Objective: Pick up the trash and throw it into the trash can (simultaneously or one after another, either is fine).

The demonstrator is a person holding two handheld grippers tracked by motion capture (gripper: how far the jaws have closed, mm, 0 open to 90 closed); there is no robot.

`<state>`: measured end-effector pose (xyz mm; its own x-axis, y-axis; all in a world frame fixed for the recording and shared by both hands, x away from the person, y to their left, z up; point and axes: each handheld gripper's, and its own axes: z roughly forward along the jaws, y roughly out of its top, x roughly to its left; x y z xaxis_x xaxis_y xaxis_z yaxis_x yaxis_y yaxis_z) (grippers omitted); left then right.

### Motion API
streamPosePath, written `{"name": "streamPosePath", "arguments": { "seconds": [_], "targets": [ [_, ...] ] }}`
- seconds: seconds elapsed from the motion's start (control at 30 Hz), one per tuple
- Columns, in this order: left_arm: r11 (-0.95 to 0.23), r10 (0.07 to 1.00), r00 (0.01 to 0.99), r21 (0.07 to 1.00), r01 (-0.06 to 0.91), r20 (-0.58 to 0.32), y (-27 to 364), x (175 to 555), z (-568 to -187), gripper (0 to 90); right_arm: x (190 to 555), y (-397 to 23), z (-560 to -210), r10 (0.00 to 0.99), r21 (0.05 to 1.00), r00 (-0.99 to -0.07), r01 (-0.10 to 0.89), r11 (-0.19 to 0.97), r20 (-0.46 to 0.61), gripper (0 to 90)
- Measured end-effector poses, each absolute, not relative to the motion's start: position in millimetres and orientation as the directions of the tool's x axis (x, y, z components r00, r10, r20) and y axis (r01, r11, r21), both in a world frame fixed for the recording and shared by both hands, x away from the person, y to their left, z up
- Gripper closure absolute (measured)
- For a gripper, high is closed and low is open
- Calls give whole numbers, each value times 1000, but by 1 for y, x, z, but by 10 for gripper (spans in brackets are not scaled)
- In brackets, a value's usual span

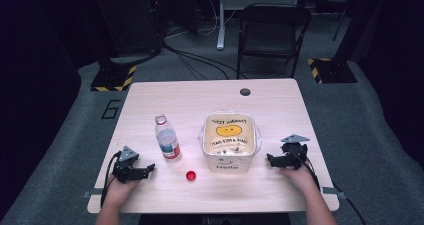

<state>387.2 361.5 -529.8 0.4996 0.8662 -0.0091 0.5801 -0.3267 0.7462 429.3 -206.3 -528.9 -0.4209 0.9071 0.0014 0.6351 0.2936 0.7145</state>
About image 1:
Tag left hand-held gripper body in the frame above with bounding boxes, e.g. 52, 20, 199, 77
112, 145, 145, 185

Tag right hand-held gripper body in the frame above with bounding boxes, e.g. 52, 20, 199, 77
279, 133, 310, 171

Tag clear plastic water bottle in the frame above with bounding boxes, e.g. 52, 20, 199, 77
154, 113, 182, 161

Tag white smiley print bin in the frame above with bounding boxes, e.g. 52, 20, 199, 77
201, 112, 260, 174

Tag person's left hand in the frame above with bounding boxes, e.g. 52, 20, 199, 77
104, 176, 142, 209

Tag person's right hand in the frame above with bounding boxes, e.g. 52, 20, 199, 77
279, 165, 318, 195

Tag clear plastic bag liner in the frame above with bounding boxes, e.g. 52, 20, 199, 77
197, 109, 263, 157

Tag person's dark clothing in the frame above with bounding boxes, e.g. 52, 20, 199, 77
138, 212, 292, 225

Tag striped black stand base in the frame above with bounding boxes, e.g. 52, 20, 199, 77
90, 58, 138, 93
306, 57, 359, 85

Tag black folding chair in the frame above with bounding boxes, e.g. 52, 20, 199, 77
236, 3, 313, 80

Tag dark equipment cabinet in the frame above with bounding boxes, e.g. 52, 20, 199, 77
87, 0, 165, 57

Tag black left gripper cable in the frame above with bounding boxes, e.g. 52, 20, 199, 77
100, 151, 122, 208

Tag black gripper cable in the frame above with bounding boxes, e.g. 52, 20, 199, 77
290, 146, 368, 225
100, 151, 122, 208

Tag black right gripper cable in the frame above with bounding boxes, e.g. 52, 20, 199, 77
290, 146, 368, 225

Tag grey table bracket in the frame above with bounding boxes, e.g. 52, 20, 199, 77
82, 187, 105, 200
321, 186, 348, 200

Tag black floor cables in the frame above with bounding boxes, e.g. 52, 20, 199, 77
162, 42, 248, 81

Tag white desk frame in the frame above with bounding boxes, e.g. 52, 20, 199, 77
215, 0, 303, 51

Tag white floor cables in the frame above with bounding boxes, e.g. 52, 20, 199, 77
166, 0, 238, 39

